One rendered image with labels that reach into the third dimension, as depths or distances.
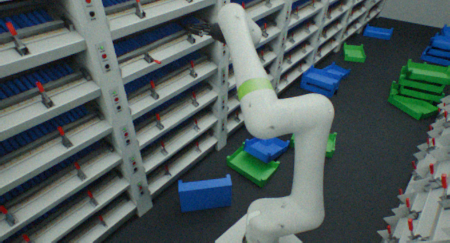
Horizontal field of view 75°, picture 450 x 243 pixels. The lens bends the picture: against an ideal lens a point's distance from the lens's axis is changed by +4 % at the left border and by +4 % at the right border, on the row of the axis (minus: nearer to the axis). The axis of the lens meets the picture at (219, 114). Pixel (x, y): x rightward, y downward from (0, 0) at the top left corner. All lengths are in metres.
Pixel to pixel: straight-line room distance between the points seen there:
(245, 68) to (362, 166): 1.49
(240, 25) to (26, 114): 0.78
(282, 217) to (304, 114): 0.39
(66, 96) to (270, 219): 0.85
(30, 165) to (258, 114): 0.85
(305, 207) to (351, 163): 1.18
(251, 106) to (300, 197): 0.40
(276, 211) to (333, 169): 1.12
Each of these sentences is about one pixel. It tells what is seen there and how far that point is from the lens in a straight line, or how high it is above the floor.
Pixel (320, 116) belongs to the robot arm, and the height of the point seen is 0.98.
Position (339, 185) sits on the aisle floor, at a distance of 2.06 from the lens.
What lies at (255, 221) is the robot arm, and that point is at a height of 0.61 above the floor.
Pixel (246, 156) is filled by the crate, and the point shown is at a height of 0.00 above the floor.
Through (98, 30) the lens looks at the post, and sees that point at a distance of 1.14.
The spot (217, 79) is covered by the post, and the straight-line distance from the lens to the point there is 1.73.
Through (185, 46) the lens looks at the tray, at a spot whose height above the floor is 0.91.
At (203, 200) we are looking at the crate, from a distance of 1.74.
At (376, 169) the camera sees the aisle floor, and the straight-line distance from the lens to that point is 2.27.
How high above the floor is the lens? 1.52
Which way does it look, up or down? 39 degrees down
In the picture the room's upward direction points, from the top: straight up
